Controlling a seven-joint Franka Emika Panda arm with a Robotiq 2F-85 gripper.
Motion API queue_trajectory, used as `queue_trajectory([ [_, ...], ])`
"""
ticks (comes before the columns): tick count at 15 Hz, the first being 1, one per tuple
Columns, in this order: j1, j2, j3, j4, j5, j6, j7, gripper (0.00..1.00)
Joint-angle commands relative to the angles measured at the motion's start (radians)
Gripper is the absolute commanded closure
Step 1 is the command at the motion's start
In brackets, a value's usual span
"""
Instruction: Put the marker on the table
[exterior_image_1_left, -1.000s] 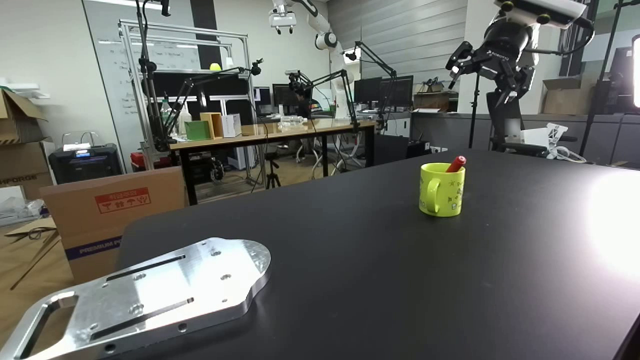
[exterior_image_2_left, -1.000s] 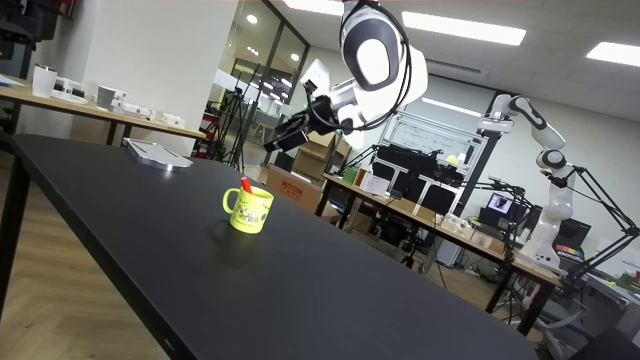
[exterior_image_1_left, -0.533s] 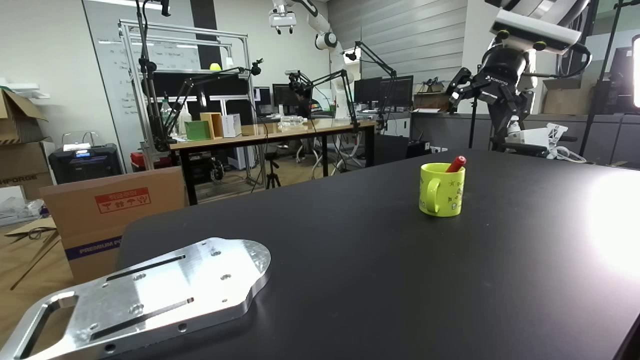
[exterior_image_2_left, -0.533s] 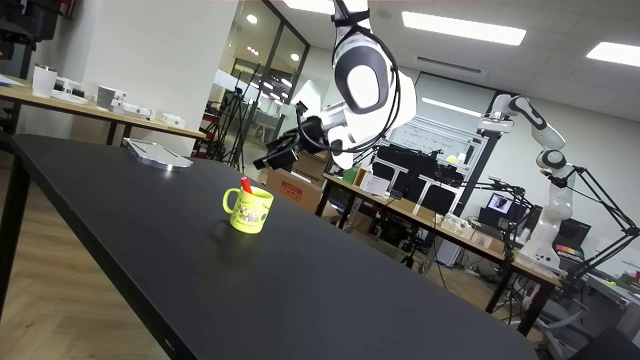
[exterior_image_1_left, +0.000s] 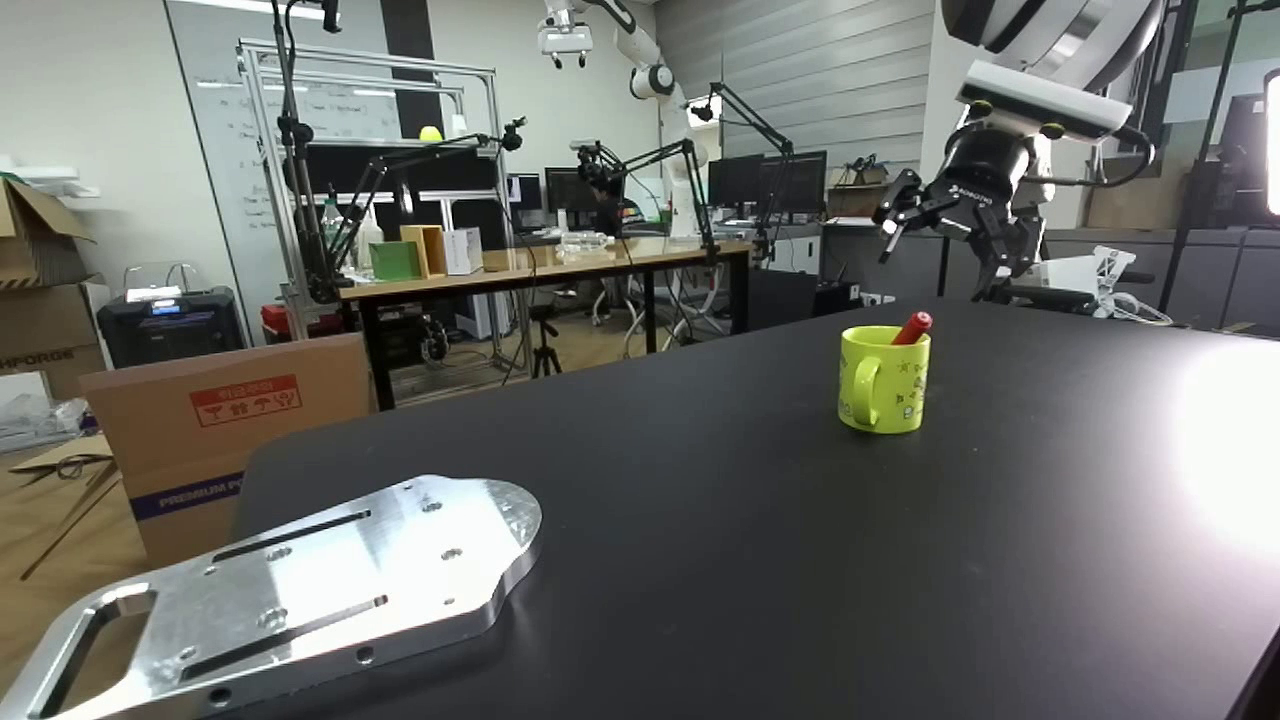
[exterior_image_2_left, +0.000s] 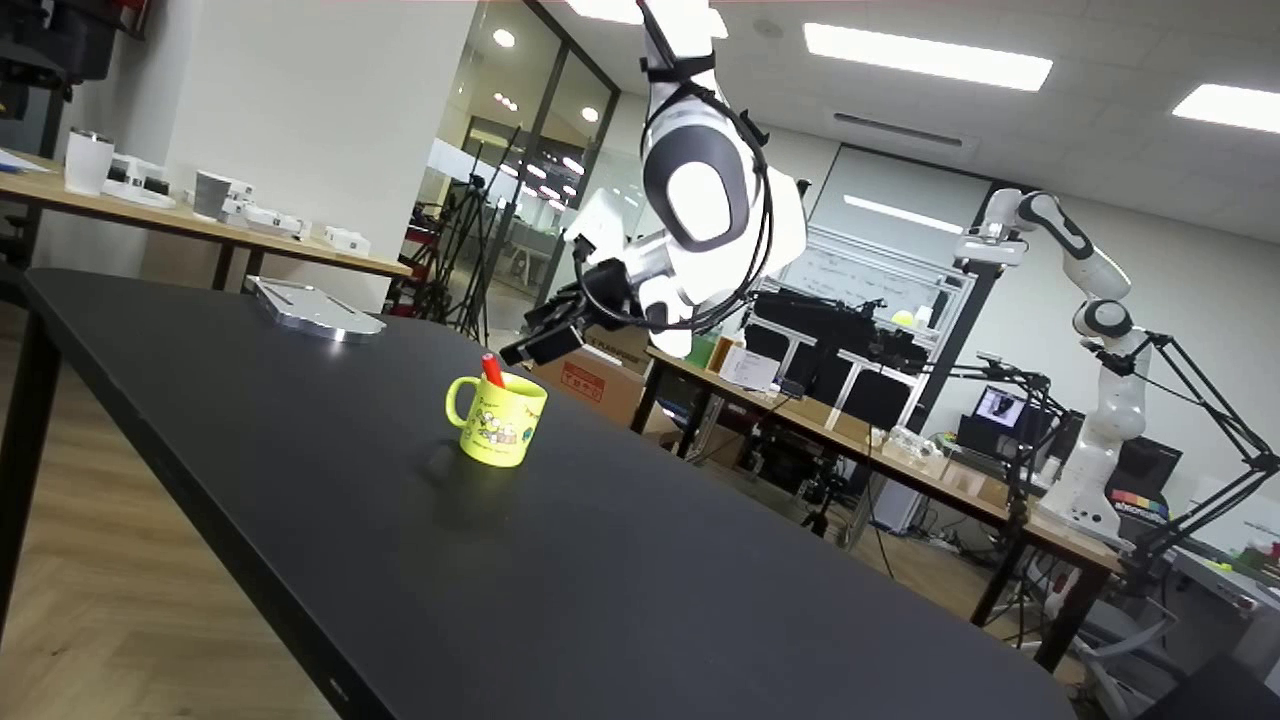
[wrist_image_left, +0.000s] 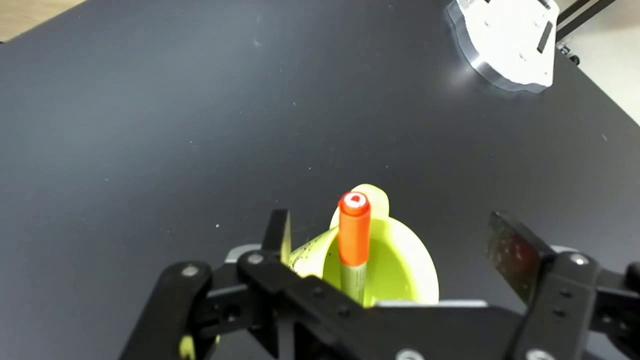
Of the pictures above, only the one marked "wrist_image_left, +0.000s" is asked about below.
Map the marker with orange cap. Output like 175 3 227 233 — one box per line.
337 191 372 306

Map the yellow-green cup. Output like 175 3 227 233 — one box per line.
287 183 441 307

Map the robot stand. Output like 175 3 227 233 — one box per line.
0 0 640 360

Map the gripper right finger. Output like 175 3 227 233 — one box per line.
487 211 640 360

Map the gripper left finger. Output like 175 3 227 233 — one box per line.
119 209 374 360

